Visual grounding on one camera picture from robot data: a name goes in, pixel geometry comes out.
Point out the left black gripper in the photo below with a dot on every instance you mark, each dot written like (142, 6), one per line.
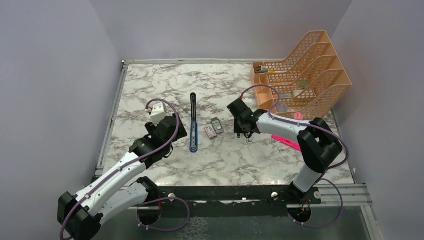
(181, 133)

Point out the blue stapler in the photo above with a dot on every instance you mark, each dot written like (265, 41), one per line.
(194, 125)

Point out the orange desk organizer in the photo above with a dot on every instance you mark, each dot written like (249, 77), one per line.
(311, 80)

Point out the red white staple box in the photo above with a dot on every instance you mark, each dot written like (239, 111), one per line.
(210, 131)

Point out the pink capped pen tube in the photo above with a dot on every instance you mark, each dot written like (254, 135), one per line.
(298, 116)

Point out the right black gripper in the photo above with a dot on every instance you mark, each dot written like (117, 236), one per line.
(237, 129)

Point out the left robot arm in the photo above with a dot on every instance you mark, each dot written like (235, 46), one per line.
(82, 214)

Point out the pink highlighter marker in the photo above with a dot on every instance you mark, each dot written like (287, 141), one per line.
(287, 142)

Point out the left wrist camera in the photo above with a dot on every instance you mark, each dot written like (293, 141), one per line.
(157, 113)

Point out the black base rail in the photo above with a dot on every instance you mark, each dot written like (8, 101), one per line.
(226, 201)

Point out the round clear tape dispenser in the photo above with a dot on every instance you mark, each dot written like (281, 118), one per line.
(282, 107)

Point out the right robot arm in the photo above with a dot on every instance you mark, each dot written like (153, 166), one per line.
(319, 146)

